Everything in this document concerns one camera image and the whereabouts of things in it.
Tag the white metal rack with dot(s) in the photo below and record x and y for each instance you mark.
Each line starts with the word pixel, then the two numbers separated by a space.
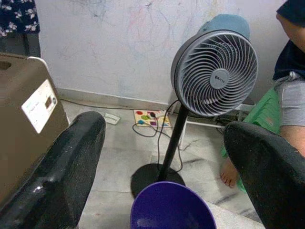
pixel 197 122

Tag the brown labelled cardboard box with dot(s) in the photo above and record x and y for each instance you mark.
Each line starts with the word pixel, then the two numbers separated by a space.
pixel 21 143

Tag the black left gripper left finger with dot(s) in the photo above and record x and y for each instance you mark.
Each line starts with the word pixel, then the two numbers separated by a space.
pixel 59 179

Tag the dark floral fabric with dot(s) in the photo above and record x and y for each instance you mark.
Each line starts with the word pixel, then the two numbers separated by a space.
pixel 16 14

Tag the purple plastic bucket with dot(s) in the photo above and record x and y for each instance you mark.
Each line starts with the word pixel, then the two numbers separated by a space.
pixel 171 207

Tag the wooden shape puzzle board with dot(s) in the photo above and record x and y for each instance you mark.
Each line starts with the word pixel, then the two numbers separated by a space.
pixel 145 119

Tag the grey black pedestal fan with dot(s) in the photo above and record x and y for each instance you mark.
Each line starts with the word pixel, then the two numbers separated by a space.
pixel 221 78

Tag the green plastic chair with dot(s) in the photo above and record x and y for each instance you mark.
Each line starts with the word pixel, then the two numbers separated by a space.
pixel 264 112

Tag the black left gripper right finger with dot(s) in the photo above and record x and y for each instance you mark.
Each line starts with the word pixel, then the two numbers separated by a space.
pixel 269 179

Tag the person in grey shorts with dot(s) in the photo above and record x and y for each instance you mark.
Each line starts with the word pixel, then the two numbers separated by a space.
pixel 293 107

